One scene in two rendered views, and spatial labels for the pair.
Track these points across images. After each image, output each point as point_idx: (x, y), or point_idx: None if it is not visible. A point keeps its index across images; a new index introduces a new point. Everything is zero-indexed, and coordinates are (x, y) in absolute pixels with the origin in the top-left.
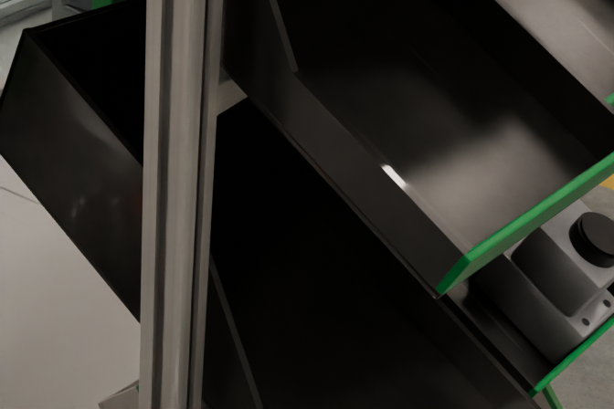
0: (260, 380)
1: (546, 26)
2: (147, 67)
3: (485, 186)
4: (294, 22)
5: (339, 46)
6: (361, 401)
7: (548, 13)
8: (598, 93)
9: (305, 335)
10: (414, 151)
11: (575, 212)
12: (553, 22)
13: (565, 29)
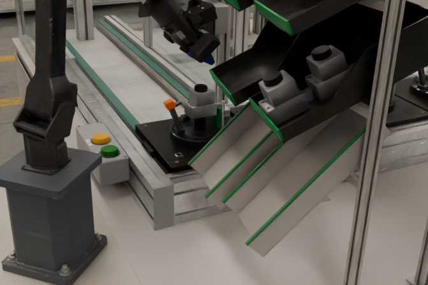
0: (269, 56)
1: (300, 2)
2: None
3: None
4: None
5: None
6: (260, 72)
7: (307, 2)
8: None
9: (279, 62)
10: None
11: (286, 77)
12: (303, 4)
13: (300, 6)
